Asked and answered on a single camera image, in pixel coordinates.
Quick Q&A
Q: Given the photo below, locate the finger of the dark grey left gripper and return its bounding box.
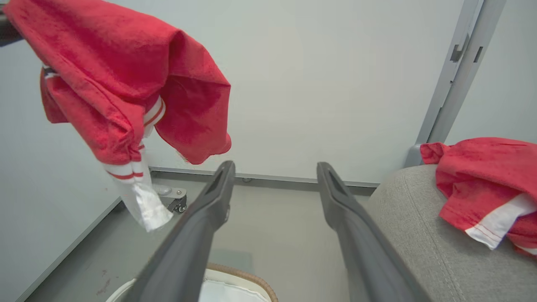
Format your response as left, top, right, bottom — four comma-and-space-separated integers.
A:
0, 15, 24, 47

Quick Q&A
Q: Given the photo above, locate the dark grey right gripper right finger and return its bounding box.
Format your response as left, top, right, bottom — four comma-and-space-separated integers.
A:
317, 162, 433, 302

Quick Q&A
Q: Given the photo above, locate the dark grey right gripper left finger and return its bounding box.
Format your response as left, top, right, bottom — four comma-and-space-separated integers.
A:
122, 161, 236, 302

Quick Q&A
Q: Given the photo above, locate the red shirt with white trim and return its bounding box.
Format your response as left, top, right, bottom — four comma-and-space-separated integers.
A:
420, 138, 537, 257
3, 0, 232, 232

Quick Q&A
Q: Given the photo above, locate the wicker rimmed white laundry basket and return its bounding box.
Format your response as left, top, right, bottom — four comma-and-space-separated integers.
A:
105, 263, 278, 302

